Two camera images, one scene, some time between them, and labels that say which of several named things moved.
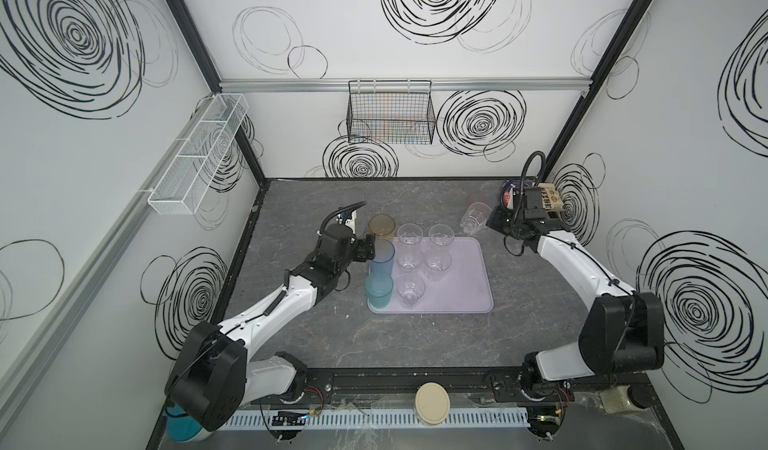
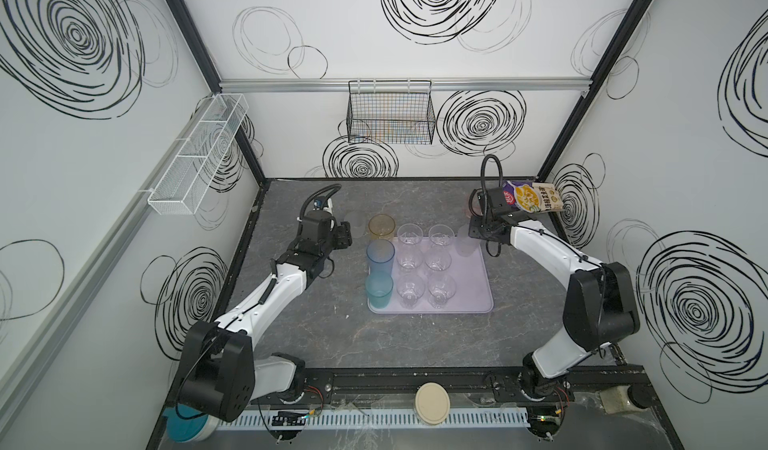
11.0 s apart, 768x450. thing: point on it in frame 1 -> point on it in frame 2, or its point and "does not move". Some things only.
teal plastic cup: [379, 285] does not move
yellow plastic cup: [382, 226] does not move
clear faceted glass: [409, 256] does not move
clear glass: [410, 233] does not move
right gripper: [501, 221] -> [501, 204]
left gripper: [363, 248] -> [341, 235]
